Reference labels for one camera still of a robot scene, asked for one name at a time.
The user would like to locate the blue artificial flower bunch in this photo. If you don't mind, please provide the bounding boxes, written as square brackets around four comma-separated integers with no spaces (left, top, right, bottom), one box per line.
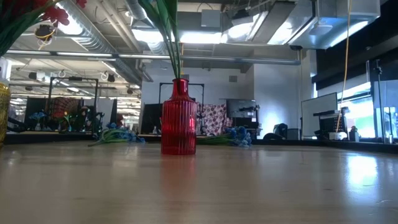
[197,125,253,148]
[88,122,146,147]

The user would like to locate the black office chair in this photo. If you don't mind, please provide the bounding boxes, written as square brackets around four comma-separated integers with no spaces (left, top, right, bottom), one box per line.
[263,123,289,141]

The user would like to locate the long grey ceiling pipe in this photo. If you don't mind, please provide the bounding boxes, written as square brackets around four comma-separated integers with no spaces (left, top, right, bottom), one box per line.
[0,49,301,65]

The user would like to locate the grey ceiling box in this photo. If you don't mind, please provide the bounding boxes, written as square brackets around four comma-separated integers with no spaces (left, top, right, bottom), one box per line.
[201,9,221,28]

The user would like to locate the dark monitor screen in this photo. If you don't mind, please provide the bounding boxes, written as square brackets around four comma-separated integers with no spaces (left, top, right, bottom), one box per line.
[226,98,257,119]

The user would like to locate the yellow hanging cable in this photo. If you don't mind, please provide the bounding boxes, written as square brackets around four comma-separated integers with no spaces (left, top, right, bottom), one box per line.
[335,0,353,133]

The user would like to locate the red ribbed glass vase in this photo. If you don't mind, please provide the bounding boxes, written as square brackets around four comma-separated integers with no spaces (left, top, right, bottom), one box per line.
[160,78,198,156]

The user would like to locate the large sheet metal duct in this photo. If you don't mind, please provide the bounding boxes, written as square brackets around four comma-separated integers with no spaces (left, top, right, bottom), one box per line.
[222,0,382,50]

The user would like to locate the whiteboard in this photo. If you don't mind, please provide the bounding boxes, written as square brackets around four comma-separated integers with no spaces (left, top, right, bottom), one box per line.
[300,91,338,138]

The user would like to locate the green stems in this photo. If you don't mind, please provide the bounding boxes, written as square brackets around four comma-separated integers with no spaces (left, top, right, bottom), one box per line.
[138,0,182,80]

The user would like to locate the black metal frame stand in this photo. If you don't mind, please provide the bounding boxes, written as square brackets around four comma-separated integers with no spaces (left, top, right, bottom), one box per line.
[47,77,100,134]
[158,82,205,134]

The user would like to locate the black yellow cable reel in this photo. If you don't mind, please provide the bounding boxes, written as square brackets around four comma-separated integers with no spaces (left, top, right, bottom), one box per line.
[34,24,57,43]

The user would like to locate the thin black pole stand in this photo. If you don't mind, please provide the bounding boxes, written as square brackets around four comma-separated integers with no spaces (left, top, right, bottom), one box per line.
[371,58,385,144]

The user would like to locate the bright ceiling light panel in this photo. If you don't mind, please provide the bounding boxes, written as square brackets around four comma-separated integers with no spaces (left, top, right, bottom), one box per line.
[132,28,224,44]

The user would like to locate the dotted patterned cloth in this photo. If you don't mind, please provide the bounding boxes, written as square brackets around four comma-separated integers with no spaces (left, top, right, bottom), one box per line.
[196,103,228,137]

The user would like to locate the silver round air duct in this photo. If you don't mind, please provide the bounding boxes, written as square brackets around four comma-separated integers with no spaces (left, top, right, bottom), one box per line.
[70,0,142,85]
[126,0,165,55]

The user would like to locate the fan patterned panel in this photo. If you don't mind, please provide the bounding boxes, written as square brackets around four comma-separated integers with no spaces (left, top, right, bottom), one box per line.
[49,96,81,121]

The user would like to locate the black board panel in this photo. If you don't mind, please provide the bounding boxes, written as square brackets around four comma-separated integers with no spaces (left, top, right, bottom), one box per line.
[140,103,163,135]

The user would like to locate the black equipment cart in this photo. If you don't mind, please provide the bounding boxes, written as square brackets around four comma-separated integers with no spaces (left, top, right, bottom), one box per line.
[313,106,349,141]

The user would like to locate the yellow glass vase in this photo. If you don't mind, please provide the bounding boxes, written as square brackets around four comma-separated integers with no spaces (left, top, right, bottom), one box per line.
[0,82,12,149]

